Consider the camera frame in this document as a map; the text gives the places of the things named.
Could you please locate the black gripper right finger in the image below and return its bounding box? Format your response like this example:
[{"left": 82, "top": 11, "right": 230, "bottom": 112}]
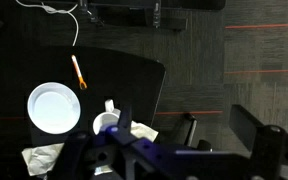
[{"left": 229, "top": 104, "right": 288, "bottom": 180}]

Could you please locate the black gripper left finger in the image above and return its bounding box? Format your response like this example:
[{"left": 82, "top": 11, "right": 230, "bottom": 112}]
[{"left": 48, "top": 104, "right": 172, "bottom": 180}]

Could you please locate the white ceramic cup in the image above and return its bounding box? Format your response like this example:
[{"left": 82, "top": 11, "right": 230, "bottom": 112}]
[{"left": 92, "top": 98, "right": 122, "bottom": 136}]

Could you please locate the orange and white marker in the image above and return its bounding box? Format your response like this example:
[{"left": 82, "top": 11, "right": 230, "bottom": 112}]
[{"left": 71, "top": 54, "right": 88, "bottom": 91}]

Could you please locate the white round plate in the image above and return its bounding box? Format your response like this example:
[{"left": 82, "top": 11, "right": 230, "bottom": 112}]
[{"left": 27, "top": 81, "right": 82, "bottom": 135}]

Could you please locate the crumpled beige paper bag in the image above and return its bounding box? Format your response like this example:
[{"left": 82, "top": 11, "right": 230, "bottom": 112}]
[{"left": 21, "top": 142, "right": 113, "bottom": 177}]

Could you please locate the black metal stand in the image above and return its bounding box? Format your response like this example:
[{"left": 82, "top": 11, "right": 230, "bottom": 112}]
[{"left": 78, "top": 0, "right": 227, "bottom": 33}]

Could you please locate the thin white cable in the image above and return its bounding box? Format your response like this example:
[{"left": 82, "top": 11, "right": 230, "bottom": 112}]
[{"left": 15, "top": 0, "right": 80, "bottom": 48}]

